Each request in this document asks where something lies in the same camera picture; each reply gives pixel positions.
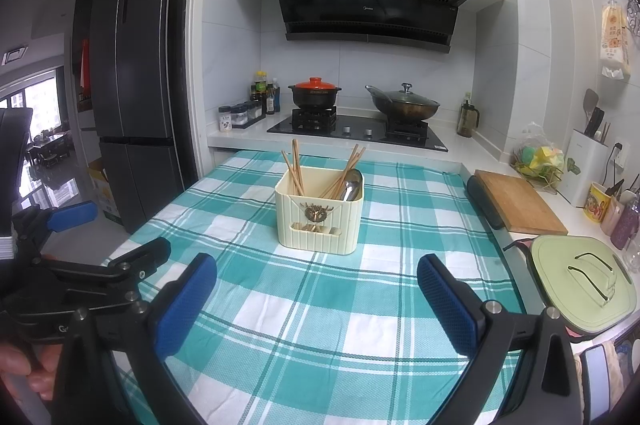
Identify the wok with glass lid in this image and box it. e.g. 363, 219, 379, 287
365, 82, 441, 122

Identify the row of spice jars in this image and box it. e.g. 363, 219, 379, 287
230, 101, 266, 127

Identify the purple bottle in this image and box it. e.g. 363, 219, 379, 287
611, 200, 640, 251

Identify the black clay pot red lid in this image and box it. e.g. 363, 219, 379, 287
287, 78, 342, 110

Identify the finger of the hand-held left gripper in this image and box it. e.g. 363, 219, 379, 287
11, 200, 99, 256
42, 237, 172, 293

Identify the person's left hand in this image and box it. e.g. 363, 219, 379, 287
0, 340, 62, 403

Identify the pink cup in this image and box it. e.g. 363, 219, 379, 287
601, 195, 626, 236

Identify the grey spatula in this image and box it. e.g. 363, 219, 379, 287
582, 88, 600, 136

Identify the dark dining table set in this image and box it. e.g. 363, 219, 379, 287
27, 130, 76, 168

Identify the black glass gas cooktop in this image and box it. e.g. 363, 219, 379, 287
266, 112, 449, 152

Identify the red hanging decoration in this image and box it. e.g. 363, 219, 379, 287
80, 40, 92, 86

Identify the glass oil jug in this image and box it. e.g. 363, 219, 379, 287
456, 92, 481, 138

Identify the black handled knife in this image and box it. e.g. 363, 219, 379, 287
587, 108, 606, 139

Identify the hanging metal trivet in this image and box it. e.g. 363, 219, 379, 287
620, 0, 640, 38

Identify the white knife holder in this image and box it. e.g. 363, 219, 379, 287
559, 128, 610, 207

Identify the hanging printed packet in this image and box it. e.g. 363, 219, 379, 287
600, 2, 632, 81

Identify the cardboard box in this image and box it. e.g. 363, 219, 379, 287
89, 158, 123, 226

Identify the bunch of wooden chopsticks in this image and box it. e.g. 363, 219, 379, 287
281, 139, 367, 201

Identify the yellow printed cup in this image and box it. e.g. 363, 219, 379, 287
584, 182, 613, 223

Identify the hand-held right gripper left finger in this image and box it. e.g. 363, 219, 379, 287
51, 252, 218, 425

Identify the dark grey refrigerator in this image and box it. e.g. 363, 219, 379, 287
89, 0, 181, 233

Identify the steel kitchen sink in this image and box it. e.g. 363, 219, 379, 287
575, 335, 640, 425

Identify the dark tall cabinet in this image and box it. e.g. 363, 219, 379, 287
72, 0, 97, 111

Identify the yellow cap sauce bottle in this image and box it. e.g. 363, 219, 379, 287
251, 71, 268, 103

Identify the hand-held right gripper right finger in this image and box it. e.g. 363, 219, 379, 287
416, 253, 583, 425

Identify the plastic bag of sponges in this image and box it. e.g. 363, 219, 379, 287
510, 122, 566, 195

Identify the black range hood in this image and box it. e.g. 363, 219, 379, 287
266, 0, 471, 54

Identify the cream ribbed utensil holder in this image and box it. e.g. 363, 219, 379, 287
274, 165, 364, 254

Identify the wooden cutting board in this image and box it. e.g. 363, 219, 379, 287
474, 169, 569, 236

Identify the living room window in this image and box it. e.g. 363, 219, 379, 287
0, 70, 63, 141

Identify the teal checked tablecloth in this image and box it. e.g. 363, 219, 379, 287
102, 149, 526, 425

